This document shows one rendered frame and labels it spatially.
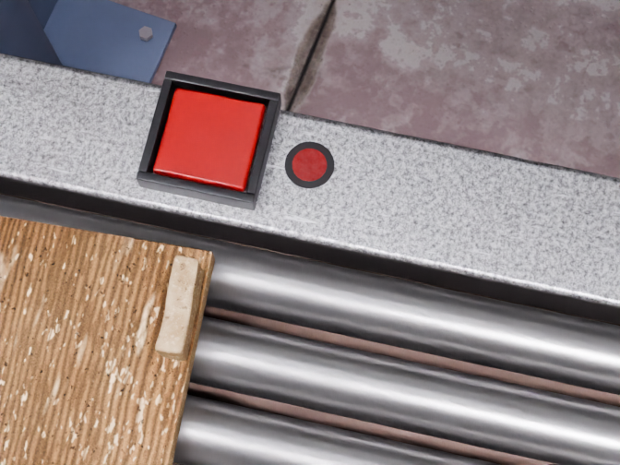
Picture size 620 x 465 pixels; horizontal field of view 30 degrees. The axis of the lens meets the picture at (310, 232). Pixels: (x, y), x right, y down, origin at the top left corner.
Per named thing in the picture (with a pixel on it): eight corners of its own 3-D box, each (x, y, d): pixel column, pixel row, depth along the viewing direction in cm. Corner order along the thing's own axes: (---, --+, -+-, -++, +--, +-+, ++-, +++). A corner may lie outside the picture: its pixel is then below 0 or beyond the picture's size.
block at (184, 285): (179, 264, 70) (173, 252, 68) (208, 268, 70) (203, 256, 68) (159, 359, 69) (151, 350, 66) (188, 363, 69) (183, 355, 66)
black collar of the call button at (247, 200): (169, 80, 76) (165, 69, 74) (281, 102, 75) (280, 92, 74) (139, 187, 74) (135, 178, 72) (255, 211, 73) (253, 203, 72)
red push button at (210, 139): (178, 93, 76) (175, 85, 74) (267, 112, 75) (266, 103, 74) (154, 178, 74) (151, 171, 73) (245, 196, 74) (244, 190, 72)
